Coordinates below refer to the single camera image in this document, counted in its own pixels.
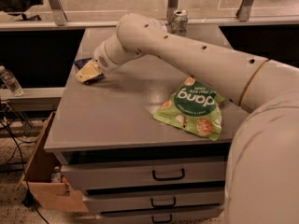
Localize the grey bottom drawer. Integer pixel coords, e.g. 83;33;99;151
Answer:
96;205;223;224

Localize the black floor cable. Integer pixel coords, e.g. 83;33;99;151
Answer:
0;103;50;224

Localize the cardboard box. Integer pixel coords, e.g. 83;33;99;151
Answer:
20;112;88;212

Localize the clear plastic water bottle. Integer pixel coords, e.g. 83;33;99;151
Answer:
0;65;23;96

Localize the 7up soda can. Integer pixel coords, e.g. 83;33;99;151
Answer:
170;9;189;36

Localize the grey middle drawer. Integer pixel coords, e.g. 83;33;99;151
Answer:
82;187;224;213

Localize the grey metal railing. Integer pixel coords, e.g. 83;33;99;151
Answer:
0;0;299;32

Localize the grey drawer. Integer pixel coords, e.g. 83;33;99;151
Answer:
96;205;223;224
82;187;224;213
62;157;226;190

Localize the grey top drawer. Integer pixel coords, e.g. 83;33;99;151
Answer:
62;157;226;190

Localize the green dang chips bag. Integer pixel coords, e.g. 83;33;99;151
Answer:
153;77;225;141

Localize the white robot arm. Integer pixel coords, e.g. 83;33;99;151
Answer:
76;13;299;224

